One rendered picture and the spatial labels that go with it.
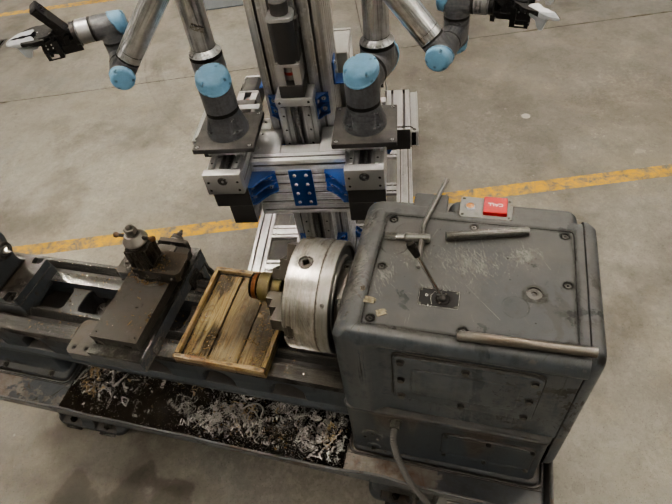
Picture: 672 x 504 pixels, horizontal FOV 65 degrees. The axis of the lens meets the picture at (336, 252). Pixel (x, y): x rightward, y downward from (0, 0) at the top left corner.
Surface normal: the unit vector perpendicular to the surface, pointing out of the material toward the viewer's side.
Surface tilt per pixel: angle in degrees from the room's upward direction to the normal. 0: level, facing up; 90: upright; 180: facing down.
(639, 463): 0
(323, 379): 0
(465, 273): 0
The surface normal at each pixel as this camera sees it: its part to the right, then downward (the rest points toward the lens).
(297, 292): -0.23, -0.09
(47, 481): -0.11, -0.65
